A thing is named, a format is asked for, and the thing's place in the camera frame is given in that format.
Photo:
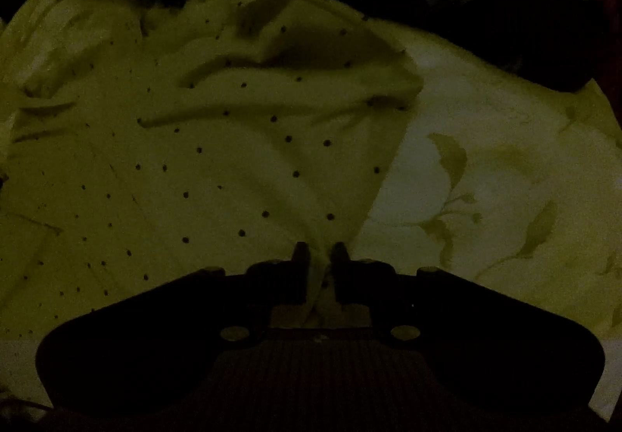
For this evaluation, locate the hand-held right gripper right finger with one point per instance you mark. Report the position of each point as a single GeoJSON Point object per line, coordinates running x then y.
{"type": "Point", "coordinates": [340, 262]}

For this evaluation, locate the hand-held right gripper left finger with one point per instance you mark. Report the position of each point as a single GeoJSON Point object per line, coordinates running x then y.
{"type": "Point", "coordinates": [301, 262]}

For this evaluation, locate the pale polka dot garment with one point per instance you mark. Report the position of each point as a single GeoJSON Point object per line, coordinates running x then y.
{"type": "Point", "coordinates": [194, 169]}

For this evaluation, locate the pale floral bed sheet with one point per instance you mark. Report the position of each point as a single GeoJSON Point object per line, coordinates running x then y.
{"type": "Point", "coordinates": [510, 145]}

